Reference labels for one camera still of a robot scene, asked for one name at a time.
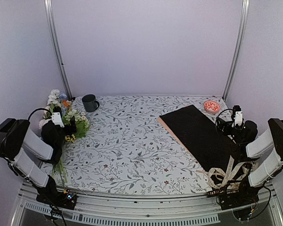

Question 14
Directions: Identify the left aluminium frame post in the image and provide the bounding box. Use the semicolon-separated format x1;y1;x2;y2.
44;0;73;100

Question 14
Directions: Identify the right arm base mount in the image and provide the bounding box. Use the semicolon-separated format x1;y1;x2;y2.
216;189;259;221

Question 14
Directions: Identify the red patterned small bowl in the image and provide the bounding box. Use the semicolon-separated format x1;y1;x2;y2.
203;100;221;114

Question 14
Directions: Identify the aluminium frame post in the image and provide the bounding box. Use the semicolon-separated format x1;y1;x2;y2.
222;0;250;101
44;0;73;100

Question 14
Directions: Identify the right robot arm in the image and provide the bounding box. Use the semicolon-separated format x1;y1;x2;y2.
209;112;283;205

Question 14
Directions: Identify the green leafy flower bunch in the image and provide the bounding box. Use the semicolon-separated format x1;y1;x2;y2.
51;109;91;184

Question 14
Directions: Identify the floral patterned tablecloth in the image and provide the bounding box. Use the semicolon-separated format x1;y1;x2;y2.
39;95;241;196

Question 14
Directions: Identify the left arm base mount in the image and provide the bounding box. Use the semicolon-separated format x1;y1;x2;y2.
36;189;77;210

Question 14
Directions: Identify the yellow small flower bunch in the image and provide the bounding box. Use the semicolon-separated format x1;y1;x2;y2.
65;134;76;143

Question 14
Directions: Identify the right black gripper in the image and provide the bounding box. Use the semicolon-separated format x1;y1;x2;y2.
216;117;245;146

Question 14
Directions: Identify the black wrapping paper sheet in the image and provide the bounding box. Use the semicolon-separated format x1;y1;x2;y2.
160;105;236;171

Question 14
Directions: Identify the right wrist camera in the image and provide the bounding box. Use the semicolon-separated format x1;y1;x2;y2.
232;105;243;128

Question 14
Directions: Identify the dark grey mug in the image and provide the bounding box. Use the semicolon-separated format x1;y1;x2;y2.
82;94;100;113

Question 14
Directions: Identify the cream printed ribbon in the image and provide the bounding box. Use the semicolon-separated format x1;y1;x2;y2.
196;159;258;189

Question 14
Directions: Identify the right aluminium frame post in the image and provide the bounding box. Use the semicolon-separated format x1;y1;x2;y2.
222;0;250;101

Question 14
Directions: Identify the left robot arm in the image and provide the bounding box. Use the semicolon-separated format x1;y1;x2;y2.
0;118;66;204

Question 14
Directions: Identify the pink wrapping paper sheet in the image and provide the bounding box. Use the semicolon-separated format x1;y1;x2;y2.
157;117;206;172

